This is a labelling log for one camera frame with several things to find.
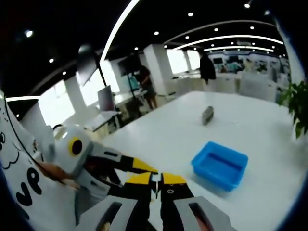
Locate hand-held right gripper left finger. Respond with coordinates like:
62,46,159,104
77,171,155,231

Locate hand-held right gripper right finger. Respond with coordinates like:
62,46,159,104
160,173,239,231

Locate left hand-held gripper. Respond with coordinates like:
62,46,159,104
47,124,159,205

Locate silver metal tweezers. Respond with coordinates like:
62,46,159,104
151,172,161,200

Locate blue plastic container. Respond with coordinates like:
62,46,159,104
191,141,249,193

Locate white office desk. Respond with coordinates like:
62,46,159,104
83,110,122,134

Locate white table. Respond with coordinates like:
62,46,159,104
79,90,308,231

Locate small grey box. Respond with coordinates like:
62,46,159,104
201,105,215,126

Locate person's body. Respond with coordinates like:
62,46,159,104
0,90,81,231

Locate green plant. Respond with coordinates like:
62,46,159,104
278,80,308,140

